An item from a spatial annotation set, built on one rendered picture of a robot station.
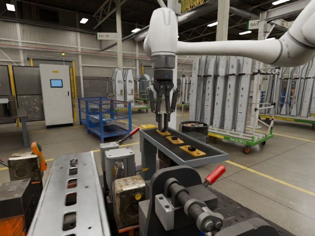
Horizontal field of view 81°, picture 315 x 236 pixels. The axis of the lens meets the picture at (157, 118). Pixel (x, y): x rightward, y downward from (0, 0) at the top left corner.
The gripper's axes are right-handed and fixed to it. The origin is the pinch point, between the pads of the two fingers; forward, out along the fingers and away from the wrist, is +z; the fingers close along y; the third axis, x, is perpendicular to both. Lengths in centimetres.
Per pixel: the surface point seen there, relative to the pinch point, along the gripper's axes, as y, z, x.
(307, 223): -167, 120, -45
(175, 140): -0.1, 4.0, 12.6
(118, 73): -60, -72, -831
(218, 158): -5.6, 4.5, 29.5
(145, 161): 4.7, 20.5, -11.3
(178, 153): 3.2, 4.4, 23.3
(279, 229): -52, 50, 13
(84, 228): 28.6, 20.5, 25.1
